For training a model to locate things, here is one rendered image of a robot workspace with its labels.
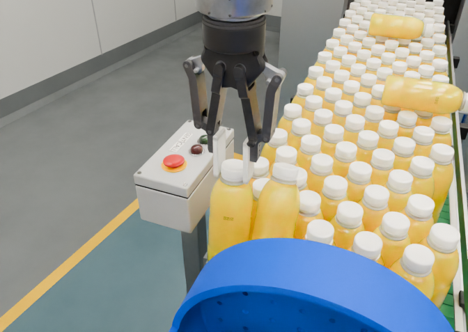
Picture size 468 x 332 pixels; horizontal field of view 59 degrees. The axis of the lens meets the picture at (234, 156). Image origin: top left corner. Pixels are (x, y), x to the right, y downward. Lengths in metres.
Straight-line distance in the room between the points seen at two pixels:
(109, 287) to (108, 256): 0.18
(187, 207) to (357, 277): 0.38
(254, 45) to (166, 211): 0.34
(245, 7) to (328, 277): 0.28
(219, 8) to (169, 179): 0.31
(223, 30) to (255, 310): 0.31
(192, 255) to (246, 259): 0.51
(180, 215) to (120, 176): 1.90
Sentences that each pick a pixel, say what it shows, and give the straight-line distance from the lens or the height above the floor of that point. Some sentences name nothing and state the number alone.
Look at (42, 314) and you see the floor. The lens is 2.00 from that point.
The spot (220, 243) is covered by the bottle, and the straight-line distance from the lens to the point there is 0.65.
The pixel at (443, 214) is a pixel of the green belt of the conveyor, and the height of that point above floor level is 0.90.
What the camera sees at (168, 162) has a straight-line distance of 0.70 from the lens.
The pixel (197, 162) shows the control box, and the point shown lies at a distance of 0.71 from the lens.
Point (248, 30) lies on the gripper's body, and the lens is 0.48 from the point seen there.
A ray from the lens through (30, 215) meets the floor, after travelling 2.49.
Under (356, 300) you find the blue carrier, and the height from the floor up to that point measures 1.23.
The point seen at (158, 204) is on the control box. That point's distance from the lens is 0.72.
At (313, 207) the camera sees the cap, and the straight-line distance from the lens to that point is 0.67.
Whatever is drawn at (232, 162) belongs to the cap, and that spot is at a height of 1.15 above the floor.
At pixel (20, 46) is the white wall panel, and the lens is 3.51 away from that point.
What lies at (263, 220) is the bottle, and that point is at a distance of 0.65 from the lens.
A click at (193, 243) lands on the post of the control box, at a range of 0.87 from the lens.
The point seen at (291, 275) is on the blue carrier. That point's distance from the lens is 0.36.
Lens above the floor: 1.51
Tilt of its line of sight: 34 degrees down
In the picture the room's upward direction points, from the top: straight up
